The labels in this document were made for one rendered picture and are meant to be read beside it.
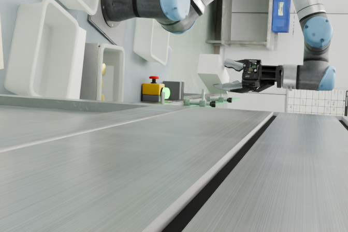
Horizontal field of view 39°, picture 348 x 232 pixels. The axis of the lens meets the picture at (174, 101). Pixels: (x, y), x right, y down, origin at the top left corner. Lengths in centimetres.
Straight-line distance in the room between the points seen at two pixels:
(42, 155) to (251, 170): 8
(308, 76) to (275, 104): 591
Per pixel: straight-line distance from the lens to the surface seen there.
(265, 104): 739
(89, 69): 131
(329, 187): 17
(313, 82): 149
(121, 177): 16
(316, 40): 136
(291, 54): 738
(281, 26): 679
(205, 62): 146
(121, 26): 163
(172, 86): 213
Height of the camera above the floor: 136
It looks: 15 degrees down
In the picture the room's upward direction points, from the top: 94 degrees clockwise
